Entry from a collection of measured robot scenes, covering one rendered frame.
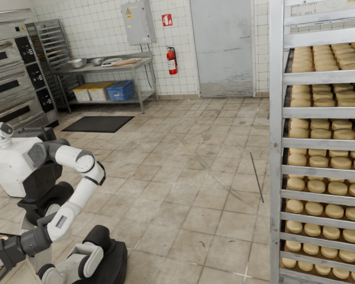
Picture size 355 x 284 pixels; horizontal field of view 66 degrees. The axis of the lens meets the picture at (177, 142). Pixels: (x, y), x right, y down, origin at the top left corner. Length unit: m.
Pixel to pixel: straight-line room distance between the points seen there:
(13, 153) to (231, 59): 4.20
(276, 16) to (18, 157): 1.19
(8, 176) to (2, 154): 0.11
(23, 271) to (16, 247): 0.35
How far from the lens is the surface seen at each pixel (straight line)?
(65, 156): 1.27
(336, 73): 0.75
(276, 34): 0.69
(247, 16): 4.93
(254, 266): 2.17
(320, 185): 0.95
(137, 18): 5.33
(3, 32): 5.22
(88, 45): 6.33
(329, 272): 1.21
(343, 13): 1.15
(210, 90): 5.32
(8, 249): 1.15
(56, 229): 1.10
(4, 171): 1.51
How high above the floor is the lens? 1.71
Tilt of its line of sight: 27 degrees down
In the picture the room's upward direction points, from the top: 10 degrees counter-clockwise
